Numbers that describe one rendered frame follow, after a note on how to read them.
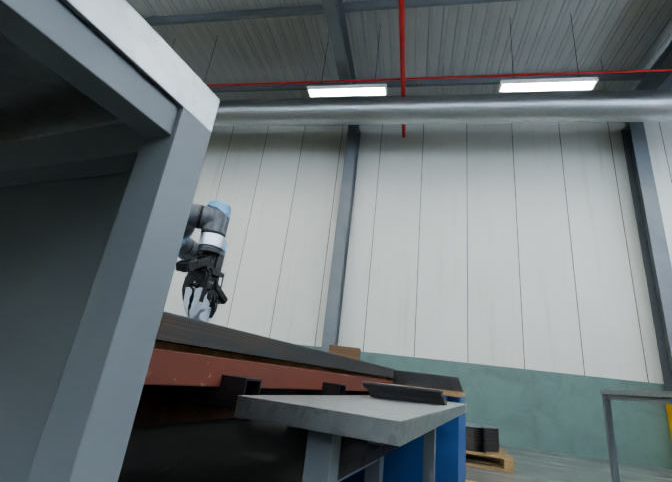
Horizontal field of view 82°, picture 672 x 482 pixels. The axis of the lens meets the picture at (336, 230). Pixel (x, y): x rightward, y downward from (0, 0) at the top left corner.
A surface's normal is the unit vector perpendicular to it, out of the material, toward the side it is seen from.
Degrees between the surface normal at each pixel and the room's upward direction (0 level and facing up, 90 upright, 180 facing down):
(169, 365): 90
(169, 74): 90
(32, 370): 90
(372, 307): 90
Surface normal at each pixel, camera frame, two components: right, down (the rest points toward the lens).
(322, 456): -0.36, -0.37
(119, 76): 0.93, -0.03
